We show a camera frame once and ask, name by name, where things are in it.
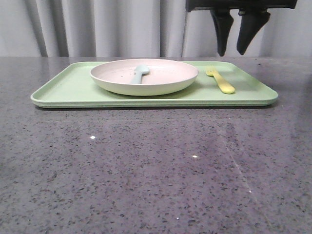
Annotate cream round plate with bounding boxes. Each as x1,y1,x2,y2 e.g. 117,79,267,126
90,58,199,96

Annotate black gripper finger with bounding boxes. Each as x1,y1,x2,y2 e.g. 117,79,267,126
210,8,234,57
236,9,270,55

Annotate light blue plastic spoon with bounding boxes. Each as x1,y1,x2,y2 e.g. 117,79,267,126
130,65,150,84

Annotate yellow plastic fork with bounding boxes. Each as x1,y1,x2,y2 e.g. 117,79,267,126
205,66,235,94

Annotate grey pleated curtain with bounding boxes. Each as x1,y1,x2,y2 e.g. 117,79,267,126
0,0,312,58

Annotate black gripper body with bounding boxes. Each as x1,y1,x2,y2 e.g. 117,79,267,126
185,0,297,12

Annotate light green plastic tray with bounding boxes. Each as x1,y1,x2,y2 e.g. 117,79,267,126
31,61,278,108

